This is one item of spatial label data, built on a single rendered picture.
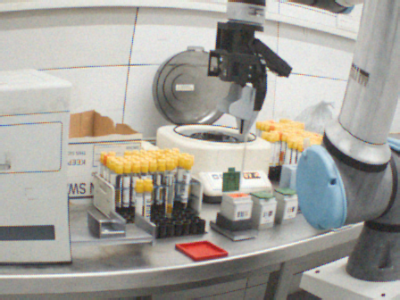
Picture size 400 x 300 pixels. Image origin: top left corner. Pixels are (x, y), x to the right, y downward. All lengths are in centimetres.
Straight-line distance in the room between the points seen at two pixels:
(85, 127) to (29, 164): 67
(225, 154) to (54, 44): 54
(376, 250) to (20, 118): 59
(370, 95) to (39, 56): 100
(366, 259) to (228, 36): 49
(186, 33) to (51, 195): 92
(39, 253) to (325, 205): 45
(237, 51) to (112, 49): 59
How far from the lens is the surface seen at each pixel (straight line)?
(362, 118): 71
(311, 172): 76
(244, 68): 103
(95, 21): 153
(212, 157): 134
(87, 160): 120
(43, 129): 83
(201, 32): 169
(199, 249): 104
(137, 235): 98
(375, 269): 86
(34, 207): 86
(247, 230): 112
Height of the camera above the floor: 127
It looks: 13 degrees down
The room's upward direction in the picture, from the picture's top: 6 degrees clockwise
